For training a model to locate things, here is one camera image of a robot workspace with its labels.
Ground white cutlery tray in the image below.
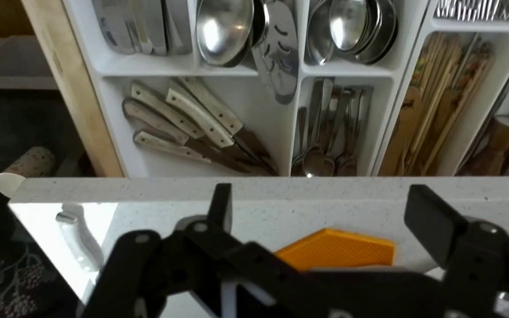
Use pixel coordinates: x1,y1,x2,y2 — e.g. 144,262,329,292
62,0,509,181

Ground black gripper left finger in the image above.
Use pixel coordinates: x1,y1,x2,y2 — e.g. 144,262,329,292
80,183,327,318

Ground wooden chopstick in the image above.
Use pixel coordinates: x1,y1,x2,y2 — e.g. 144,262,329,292
425,38,495,176
410,32,474,177

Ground cream-handled steak knife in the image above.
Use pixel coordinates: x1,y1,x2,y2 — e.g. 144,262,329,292
131,130,251,177
165,85,274,177
128,80,262,176
175,75,281,177

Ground slotted steel server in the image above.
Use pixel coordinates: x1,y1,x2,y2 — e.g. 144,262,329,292
250,0,301,108

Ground white-handled kitchen knife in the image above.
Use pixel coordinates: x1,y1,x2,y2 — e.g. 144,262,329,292
53,202,106,275

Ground wooden drawer grey front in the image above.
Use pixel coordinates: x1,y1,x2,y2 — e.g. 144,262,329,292
20,0,128,181

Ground brown wooden spatula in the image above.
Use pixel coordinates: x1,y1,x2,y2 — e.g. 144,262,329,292
379,87,430,177

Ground large steel serving spoon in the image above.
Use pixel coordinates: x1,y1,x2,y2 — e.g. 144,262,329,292
195,0,258,70
248,0,273,50

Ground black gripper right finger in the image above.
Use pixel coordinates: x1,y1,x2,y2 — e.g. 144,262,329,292
324,184,509,318

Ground grey-handled steak knife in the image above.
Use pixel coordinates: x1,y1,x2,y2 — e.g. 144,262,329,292
121,96,251,176

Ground orange silicone trivet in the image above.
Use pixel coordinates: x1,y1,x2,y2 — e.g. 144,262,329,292
274,227,398,275

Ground steel fork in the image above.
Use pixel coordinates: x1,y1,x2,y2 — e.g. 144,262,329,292
478,0,509,24
433,0,483,24

